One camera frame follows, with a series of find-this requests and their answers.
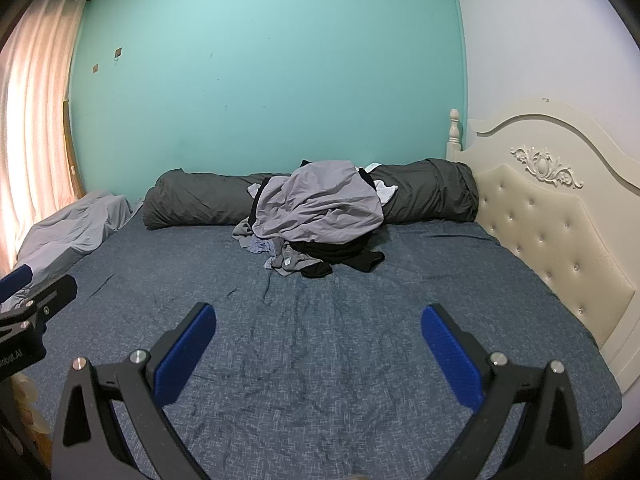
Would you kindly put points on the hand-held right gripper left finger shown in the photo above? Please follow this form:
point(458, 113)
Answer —
point(185, 355)

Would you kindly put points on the lilac grey zip jacket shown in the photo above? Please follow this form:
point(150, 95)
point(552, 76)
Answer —
point(320, 200)

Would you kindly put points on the blue patterned bed sheet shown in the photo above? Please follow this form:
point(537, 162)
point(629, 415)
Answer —
point(310, 360)

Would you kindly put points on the dark grey rolled duvet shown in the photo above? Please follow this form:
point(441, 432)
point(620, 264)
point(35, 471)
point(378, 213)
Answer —
point(200, 200)

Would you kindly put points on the light grey blanket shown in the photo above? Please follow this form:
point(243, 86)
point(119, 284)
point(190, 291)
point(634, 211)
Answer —
point(75, 230)

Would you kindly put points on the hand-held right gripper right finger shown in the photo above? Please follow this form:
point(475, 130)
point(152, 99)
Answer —
point(450, 360)

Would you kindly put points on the black garment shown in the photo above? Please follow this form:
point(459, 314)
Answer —
point(340, 255)

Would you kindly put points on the white garment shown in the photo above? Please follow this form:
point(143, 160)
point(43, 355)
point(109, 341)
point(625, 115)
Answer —
point(384, 192)

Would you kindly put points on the blue striped cloth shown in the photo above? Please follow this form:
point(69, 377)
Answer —
point(265, 246)

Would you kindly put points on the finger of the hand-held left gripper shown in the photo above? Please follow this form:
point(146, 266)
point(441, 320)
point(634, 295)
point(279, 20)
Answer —
point(52, 297)
point(15, 282)

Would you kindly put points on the wooden window frame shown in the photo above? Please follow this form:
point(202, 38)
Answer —
point(72, 155)

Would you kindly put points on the cream tufted headboard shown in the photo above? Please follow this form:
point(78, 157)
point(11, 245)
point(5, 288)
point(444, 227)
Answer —
point(555, 230)

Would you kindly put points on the grey garment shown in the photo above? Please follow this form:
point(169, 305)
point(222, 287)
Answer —
point(242, 232)

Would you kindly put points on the pink curtain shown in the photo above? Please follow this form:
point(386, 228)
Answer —
point(35, 125)

